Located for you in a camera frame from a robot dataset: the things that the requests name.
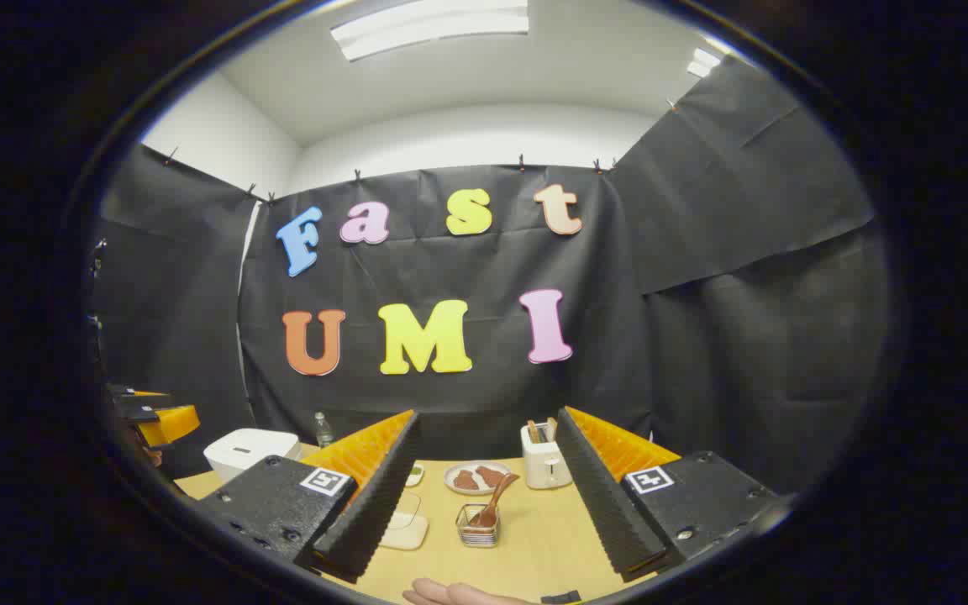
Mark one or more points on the clear plastic box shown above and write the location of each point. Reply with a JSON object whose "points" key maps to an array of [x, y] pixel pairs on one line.
{"points": [[408, 504]]}

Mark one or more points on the small ceiling light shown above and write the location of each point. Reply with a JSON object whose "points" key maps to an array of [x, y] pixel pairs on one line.
{"points": [[704, 63]]}

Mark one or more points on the toast slice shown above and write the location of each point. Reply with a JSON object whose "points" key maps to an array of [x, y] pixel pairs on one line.
{"points": [[533, 432], [551, 428]]}

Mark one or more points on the white toaster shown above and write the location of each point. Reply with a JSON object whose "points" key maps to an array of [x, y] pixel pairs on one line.
{"points": [[544, 466]]}

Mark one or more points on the black backdrop cloth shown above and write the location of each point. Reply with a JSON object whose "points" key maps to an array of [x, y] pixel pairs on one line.
{"points": [[484, 269]]}

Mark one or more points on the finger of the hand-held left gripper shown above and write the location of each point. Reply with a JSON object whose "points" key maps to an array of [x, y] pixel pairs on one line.
{"points": [[171, 424], [144, 401]]}

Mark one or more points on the white rice cooker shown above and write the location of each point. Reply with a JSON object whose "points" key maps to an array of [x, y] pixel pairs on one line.
{"points": [[249, 449]]}

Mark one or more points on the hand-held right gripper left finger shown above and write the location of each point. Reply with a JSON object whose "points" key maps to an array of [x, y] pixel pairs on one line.
{"points": [[375, 504]]}

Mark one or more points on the round white plate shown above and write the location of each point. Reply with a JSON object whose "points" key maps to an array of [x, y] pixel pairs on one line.
{"points": [[459, 470]]}

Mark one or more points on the long ceiling light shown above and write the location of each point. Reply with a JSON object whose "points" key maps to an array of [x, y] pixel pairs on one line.
{"points": [[429, 29]]}

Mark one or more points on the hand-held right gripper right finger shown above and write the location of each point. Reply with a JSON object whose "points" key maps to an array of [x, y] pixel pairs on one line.
{"points": [[606, 504]]}

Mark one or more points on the divided white grain dish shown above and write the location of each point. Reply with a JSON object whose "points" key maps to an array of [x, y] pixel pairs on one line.
{"points": [[415, 476]]}

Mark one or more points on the brown wooden spoon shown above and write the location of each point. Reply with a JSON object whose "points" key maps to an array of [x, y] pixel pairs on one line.
{"points": [[492, 504]]}

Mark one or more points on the clear water bottle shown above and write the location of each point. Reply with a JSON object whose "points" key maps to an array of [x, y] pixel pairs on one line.
{"points": [[323, 433]]}

